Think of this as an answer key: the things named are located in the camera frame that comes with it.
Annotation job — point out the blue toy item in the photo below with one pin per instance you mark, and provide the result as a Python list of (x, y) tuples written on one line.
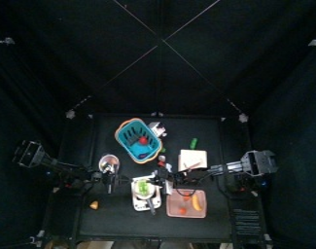
[(141, 151)]

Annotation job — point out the red orange toy piece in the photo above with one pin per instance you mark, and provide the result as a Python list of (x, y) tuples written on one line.
[(187, 196)]

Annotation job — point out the teal basket orange rim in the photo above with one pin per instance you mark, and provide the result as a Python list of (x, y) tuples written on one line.
[(129, 134)]

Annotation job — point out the orange round toy fruit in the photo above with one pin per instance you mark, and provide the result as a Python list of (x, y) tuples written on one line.
[(183, 210)]

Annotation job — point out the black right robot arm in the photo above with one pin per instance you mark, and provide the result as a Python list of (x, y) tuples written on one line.
[(234, 167)]

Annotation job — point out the small red toy fruit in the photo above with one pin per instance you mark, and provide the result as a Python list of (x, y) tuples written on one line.
[(144, 140)]

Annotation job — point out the metal frame clamp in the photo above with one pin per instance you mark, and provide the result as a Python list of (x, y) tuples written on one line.
[(315, 42), (9, 41), (243, 117), (70, 113)]

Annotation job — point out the small orange toy wedge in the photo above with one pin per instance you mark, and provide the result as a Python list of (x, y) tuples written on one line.
[(94, 205)]

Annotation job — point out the silver metal bowl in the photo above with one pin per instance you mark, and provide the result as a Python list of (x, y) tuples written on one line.
[(108, 159)]

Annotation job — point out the yellow toy banana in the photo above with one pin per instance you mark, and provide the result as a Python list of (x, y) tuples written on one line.
[(197, 204)]

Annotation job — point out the white induction cooker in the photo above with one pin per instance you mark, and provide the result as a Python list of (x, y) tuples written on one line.
[(141, 202)]

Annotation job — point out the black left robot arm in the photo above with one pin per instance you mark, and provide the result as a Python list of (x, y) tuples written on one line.
[(56, 163)]

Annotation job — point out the thin brown utensil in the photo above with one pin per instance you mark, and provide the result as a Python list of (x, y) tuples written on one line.
[(193, 166)]

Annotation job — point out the green toy vegetable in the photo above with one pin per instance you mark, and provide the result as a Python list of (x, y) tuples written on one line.
[(193, 143)]

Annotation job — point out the pink plastic tray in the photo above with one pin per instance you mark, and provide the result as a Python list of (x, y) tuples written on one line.
[(173, 207)]

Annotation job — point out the green starfruit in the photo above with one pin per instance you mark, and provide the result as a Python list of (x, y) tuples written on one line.
[(143, 186)]

